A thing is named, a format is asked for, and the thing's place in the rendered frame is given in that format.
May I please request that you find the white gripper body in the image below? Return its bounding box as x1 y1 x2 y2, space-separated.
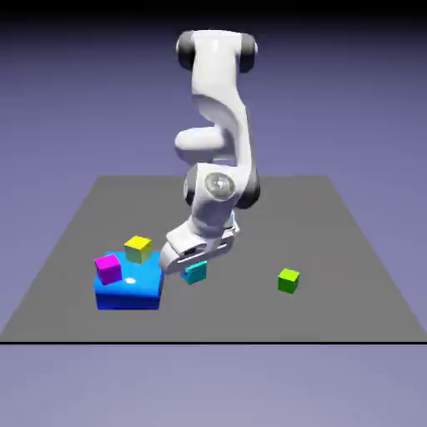
158 221 242 276

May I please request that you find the small cyan cube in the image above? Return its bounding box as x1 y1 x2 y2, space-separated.
179 260 208 286

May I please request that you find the small yellow cube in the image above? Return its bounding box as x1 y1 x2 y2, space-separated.
123 234 153 265

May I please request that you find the small magenta cube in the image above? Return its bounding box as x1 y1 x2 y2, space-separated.
93 254 123 286

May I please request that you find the small green cube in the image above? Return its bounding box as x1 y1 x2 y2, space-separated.
277 268 301 295

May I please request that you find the large blue box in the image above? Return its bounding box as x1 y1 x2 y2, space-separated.
93 250 164 311

